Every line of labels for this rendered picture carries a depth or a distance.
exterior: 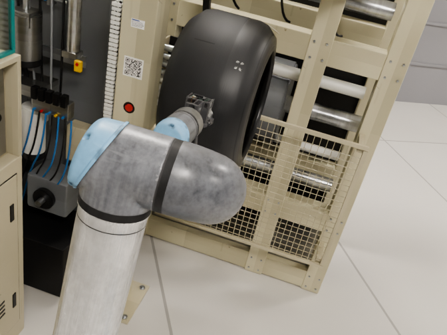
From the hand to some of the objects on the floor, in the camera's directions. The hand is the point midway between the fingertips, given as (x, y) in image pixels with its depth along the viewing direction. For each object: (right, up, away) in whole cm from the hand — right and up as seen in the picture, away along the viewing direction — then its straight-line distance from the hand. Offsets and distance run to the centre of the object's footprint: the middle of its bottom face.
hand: (205, 111), depth 158 cm
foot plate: (-49, -81, +90) cm, 131 cm away
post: (-49, -82, +90) cm, 131 cm away
